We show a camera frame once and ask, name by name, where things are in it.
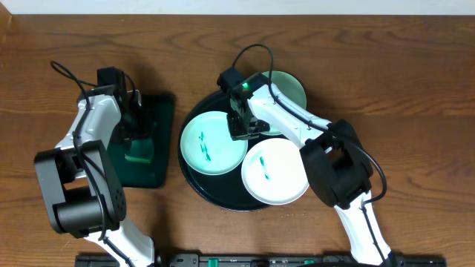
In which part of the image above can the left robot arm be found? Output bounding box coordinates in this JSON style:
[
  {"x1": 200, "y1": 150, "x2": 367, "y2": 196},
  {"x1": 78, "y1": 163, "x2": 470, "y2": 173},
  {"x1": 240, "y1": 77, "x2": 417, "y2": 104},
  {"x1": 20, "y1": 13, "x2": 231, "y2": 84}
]
[{"x1": 34, "y1": 61, "x2": 156, "y2": 266}]

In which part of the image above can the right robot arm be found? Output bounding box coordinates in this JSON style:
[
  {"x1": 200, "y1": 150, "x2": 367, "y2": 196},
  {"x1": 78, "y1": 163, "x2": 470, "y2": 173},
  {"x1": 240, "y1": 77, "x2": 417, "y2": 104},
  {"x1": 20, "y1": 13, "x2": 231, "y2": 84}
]
[{"x1": 217, "y1": 67, "x2": 394, "y2": 266}]

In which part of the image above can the white plate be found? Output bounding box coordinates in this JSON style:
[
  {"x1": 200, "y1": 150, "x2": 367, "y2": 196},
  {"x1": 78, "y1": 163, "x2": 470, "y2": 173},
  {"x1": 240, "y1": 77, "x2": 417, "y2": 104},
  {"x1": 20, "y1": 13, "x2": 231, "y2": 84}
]
[{"x1": 241, "y1": 138, "x2": 309, "y2": 205}]

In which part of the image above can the round black tray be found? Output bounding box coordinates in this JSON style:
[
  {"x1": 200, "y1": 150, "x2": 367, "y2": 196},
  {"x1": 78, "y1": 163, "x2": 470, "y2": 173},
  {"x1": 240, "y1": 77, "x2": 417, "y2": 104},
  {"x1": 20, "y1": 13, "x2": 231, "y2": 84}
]
[{"x1": 179, "y1": 92, "x2": 286, "y2": 211}]

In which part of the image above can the green sponge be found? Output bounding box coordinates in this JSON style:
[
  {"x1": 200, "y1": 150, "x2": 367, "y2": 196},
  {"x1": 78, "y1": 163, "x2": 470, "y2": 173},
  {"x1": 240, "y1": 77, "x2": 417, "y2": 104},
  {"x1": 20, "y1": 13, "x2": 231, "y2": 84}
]
[{"x1": 125, "y1": 138, "x2": 154, "y2": 164}]

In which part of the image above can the rectangular dark green tray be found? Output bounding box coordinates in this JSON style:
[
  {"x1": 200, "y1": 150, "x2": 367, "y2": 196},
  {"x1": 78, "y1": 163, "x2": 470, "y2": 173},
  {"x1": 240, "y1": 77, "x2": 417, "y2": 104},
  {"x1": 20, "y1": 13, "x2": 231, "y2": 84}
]
[{"x1": 107, "y1": 95, "x2": 174, "y2": 188}]

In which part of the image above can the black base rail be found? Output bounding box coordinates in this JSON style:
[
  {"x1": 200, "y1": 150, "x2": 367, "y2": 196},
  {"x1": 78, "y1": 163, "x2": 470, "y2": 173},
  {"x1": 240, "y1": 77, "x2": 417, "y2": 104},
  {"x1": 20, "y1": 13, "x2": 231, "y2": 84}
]
[{"x1": 73, "y1": 252, "x2": 448, "y2": 267}]

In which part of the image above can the light green plate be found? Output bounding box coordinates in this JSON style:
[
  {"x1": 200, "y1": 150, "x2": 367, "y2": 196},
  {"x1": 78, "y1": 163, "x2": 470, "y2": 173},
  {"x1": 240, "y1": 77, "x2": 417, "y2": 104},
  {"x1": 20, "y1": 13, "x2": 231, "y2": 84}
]
[
  {"x1": 255, "y1": 70, "x2": 308, "y2": 136},
  {"x1": 180, "y1": 111, "x2": 248, "y2": 176}
]

